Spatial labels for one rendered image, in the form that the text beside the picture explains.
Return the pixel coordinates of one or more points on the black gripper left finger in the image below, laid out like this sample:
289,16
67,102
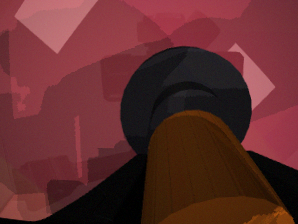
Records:
117,200

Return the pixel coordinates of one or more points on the orange knob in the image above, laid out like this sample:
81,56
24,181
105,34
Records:
199,173

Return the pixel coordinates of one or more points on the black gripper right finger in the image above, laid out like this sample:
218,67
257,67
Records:
283,179

